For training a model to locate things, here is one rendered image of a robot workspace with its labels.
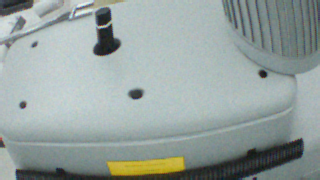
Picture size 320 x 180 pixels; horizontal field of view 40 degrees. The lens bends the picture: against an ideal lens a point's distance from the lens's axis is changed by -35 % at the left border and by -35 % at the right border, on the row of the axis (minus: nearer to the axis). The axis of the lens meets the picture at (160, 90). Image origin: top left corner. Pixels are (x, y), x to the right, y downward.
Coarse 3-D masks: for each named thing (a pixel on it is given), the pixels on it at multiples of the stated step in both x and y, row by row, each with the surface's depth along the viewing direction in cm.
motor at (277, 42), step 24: (240, 0) 63; (264, 0) 58; (288, 0) 57; (312, 0) 58; (240, 24) 66; (264, 24) 62; (288, 24) 59; (312, 24) 61; (240, 48) 69; (264, 48) 65; (288, 48) 63; (312, 48) 63; (288, 72) 65
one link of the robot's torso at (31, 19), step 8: (24, 8) 129; (8, 16) 126; (24, 16) 124; (32, 16) 125; (0, 24) 123; (8, 24) 123; (32, 24) 125; (0, 32) 123; (0, 64) 120; (0, 72) 119
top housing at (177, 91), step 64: (192, 0) 80; (64, 64) 72; (128, 64) 70; (192, 64) 69; (256, 64) 68; (0, 128) 66; (64, 128) 65; (128, 128) 64; (192, 128) 65; (256, 128) 66
